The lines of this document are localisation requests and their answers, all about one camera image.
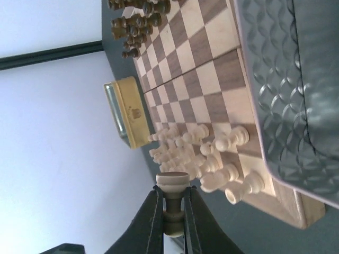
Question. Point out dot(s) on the dark chess pieces row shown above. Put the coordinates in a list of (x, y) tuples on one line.
[(136, 28)]

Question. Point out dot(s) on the wooden chess board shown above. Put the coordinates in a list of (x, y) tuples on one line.
[(191, 73)]

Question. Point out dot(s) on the light chess piece fifteenth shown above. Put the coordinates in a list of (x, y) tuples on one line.
[(237, 137)]

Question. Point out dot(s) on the pink tin with pieces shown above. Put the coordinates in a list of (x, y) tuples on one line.
[(291, 60)]

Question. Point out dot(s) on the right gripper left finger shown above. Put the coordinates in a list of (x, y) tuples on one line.
[(145, 234)]

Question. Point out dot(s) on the gold metal tin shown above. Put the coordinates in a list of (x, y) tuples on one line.
[(128, 112)]

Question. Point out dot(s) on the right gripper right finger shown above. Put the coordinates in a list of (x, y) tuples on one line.
[(202, 233)]

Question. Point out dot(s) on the light wooden pawn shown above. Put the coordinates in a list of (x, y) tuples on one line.
[(252, 184)]

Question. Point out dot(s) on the light chess piece fourteenth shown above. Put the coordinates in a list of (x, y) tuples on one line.
[(173, 185)]

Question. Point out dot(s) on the light chess piece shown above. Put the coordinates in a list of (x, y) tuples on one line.
[(209, 164), (181, 163), (208, 148), (196, 135), (210, 182)]

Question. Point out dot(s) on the light chess piece thirteenth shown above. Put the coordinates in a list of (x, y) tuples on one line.
[(164, 134)]

